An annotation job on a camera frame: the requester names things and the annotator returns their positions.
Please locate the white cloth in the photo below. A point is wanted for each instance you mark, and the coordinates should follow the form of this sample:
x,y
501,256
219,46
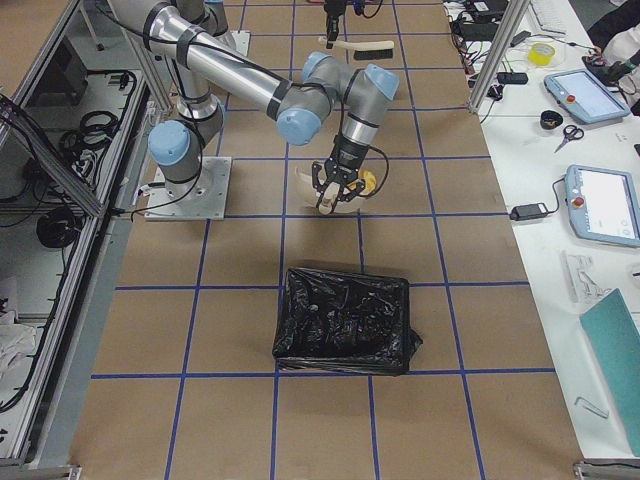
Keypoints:
x,y
18,341

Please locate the teal folder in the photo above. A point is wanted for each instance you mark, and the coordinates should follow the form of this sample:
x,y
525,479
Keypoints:
x,y
614,339

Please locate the blue teach pendant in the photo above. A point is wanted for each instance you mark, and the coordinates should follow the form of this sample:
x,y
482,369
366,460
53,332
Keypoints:
x,y
602,205
584,97

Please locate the yellow sponge piece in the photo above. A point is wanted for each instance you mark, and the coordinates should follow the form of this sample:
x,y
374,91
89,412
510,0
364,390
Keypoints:
x,y
370,182

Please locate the white plastic dustpan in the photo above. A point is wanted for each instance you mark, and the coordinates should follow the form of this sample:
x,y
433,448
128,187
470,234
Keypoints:
x,y
326,204

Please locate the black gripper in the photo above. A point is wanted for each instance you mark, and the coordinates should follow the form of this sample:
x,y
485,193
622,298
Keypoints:
x,y
347,156
331,21

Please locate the white hand brush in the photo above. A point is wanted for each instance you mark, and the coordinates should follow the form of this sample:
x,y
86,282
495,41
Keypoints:
x,y
373,50

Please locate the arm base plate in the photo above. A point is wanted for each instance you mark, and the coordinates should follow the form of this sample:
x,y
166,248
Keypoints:
x,y
199,199
236,39

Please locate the black bag lined bin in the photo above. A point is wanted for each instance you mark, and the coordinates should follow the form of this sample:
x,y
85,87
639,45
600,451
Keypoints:
x,y
345,322

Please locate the black power adapter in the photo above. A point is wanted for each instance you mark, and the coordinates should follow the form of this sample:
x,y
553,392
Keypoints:
x,y
525,212

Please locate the yellow tape roll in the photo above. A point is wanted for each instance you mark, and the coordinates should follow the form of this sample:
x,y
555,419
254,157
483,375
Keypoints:
x,y
541,54

